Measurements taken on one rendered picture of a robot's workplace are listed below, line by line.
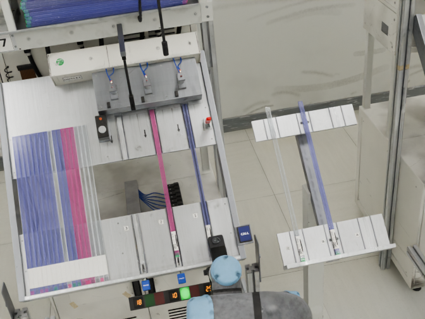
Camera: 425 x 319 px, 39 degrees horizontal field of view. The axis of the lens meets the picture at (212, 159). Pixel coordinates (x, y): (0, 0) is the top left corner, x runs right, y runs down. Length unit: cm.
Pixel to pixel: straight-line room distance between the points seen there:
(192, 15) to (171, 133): 39
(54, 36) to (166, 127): 45
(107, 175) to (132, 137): 59
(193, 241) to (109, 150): 40
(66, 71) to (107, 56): 14
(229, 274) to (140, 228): 48
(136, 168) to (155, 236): 69
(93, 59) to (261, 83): 198
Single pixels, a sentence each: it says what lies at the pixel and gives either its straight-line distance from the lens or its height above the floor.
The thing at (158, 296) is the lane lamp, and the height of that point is 66.
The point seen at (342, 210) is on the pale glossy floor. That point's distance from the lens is 323.
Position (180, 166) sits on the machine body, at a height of 62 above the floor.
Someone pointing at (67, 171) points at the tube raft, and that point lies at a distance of 196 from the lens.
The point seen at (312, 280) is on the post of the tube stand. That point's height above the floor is 43.
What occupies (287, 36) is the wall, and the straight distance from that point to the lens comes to 375.
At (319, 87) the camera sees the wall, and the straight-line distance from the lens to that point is 396.
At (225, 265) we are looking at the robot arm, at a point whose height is 97.
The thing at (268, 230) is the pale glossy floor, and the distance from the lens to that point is 310.
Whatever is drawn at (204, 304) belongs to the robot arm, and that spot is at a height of 118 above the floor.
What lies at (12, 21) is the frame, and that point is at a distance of 194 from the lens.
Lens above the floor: 201
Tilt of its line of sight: 33 degrees down
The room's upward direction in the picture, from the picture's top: 6 degrees counter-clockwise
